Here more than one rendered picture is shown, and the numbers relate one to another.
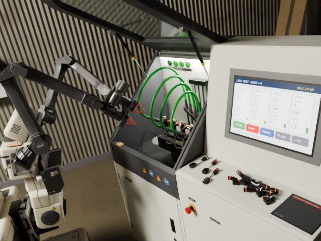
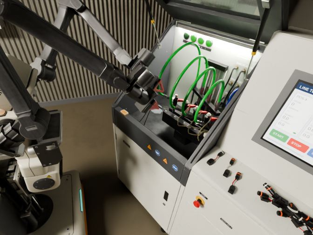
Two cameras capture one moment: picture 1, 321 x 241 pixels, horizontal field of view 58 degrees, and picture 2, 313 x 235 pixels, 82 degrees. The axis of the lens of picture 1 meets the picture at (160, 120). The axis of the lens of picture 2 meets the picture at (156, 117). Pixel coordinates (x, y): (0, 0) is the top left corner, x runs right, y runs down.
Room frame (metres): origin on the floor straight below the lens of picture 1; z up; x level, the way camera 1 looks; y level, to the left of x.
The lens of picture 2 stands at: (0.79, 0.27, 1.69)
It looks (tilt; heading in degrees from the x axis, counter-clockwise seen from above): 39 degrees down; 348
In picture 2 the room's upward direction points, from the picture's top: 6 degrees clockwise
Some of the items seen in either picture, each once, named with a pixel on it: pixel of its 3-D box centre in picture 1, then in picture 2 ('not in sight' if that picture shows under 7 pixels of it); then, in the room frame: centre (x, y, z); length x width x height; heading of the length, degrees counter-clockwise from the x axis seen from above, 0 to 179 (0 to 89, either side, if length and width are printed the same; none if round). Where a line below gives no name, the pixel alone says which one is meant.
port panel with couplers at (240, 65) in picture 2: not in sight; (236, 85); (1.68, -0.38, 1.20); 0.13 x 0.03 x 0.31; 36
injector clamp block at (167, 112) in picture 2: (181, 150); (185, 129); (1.62, -0.10, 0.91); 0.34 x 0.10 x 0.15; 36
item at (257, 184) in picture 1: (251, 184); (287, 208); (1.04, -0.35, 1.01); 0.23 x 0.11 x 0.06; 36
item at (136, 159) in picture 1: (142, 165); (146, 140); (1.58, 0.16, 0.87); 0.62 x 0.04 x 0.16; 36
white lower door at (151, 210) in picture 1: (151, 219); (141, 179); (1.57, 0.18, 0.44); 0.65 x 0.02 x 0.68; 36
